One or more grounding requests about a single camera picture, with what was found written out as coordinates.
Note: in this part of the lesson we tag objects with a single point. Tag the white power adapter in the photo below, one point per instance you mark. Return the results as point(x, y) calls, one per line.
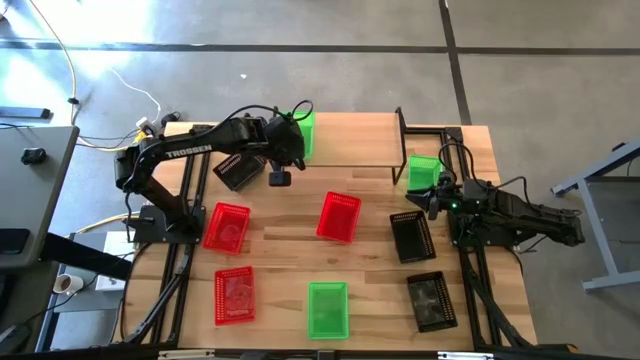
point(145, 123)

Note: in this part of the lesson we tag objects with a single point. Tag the black power plug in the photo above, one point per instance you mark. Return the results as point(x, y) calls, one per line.
point(170, 118)

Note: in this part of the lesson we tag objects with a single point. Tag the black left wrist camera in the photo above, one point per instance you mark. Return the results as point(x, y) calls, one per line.
point(280, 179)

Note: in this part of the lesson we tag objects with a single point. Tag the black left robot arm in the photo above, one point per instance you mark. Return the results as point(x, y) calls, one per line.
point(187, 151)

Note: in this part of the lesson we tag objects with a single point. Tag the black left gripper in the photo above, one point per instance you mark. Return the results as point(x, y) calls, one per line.
point(287, 142)

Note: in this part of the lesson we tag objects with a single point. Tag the wooden shelf with black legs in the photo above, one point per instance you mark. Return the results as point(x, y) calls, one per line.
point(355, 140)

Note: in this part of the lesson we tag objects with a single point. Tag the black plastic basket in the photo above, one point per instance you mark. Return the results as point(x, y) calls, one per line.
point(431, 301)
point(412, 236)
point(239, 172)

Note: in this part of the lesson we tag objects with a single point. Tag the black phone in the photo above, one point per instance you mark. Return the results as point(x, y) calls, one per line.
point(12, 241)

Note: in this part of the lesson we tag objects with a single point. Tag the black desk beam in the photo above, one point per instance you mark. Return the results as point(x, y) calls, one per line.
point(85, 255)

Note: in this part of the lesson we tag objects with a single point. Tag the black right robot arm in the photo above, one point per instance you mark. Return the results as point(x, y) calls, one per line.
point(530, 215)

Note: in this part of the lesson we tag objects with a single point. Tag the red plastic basket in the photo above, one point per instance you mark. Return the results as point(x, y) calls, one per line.
point(226, 228)
point(234, 295)
point(339, 216)

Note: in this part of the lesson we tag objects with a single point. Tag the black flat power strip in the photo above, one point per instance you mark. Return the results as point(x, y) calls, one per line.
point(25, 113)

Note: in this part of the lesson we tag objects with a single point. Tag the silver metal bracket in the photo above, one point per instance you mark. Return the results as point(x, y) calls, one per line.
point(185, 354)
point(465, 356)

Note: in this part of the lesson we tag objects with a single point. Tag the white paper sheet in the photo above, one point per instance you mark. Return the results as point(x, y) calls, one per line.
point(119, 242)

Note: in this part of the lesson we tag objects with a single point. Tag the grey metal side table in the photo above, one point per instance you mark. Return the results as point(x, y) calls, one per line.
point(598, 230)

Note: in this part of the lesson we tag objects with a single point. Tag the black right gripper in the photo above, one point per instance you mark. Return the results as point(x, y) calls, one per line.
point(452, 212)

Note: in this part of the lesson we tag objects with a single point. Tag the green plastic basket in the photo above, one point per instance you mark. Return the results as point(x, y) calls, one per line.
point(309, 135)
point(328, 310)
point(424, 172)

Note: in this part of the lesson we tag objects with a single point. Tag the small black device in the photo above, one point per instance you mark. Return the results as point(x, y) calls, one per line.
point(33, 155)

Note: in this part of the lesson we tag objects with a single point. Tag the black aluminium table frame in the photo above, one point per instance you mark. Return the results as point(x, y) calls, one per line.
point(380, 357)

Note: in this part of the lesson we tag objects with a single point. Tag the grey desk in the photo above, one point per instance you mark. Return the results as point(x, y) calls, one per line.
point(30, 190)

